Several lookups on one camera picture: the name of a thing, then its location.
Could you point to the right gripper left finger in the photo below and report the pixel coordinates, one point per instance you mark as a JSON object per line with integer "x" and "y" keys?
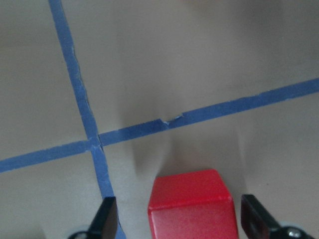
{"x": 105, "y": 223}

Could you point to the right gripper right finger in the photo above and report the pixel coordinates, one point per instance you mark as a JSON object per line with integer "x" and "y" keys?
{"x": 256, "y": 221}

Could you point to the red wooden block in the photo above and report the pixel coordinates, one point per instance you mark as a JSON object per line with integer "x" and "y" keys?
{"x": 193, "y": 205}

